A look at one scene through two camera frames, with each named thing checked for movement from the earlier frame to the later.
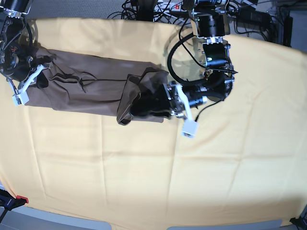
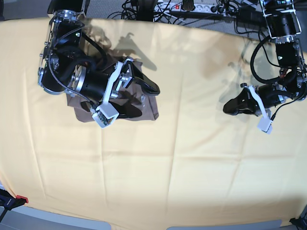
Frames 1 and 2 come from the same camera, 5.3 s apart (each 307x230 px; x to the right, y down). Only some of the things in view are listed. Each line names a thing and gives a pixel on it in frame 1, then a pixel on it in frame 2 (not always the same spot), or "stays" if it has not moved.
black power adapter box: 250,16 stays
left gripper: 17,65 -> 100,87
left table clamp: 10,202 stays
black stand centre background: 145,10 stays
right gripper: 179,97 -> 269,97
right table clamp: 301,223 stays
